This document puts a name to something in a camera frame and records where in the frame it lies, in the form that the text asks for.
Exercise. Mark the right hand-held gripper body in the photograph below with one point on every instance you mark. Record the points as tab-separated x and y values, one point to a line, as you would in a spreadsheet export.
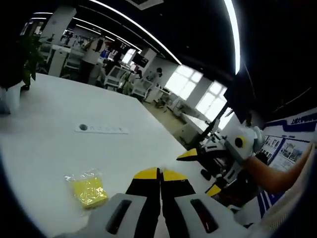
241	141

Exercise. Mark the black tripod stand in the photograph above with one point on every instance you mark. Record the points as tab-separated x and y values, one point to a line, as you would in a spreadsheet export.
210	129

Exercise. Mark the small black object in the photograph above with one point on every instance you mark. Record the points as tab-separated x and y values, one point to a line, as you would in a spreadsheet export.
24	87

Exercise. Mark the ceiling air conditioner unit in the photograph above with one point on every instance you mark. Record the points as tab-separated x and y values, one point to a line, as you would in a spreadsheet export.
144	3

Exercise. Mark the rectangular yellow silicone block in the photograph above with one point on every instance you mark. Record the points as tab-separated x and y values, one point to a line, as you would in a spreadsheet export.
90	192

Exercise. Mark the green potted plant white pot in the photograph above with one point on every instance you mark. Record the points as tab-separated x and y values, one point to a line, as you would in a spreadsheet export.
27	57

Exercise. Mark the white office chair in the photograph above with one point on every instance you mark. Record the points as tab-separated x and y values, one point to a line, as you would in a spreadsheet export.
115	77

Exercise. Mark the bright window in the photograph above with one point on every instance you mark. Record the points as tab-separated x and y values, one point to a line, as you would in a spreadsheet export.
184	83
210	104

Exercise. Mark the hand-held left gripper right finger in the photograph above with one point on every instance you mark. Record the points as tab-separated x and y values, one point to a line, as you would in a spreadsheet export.
195	218

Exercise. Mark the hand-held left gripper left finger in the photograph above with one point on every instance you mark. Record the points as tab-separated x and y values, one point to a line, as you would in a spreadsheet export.
119	218

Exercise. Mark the white table socket strip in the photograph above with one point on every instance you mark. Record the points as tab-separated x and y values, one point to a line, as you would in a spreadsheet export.
106	129

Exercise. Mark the person's beige clothing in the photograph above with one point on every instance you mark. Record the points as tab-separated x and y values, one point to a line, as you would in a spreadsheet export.
297	205

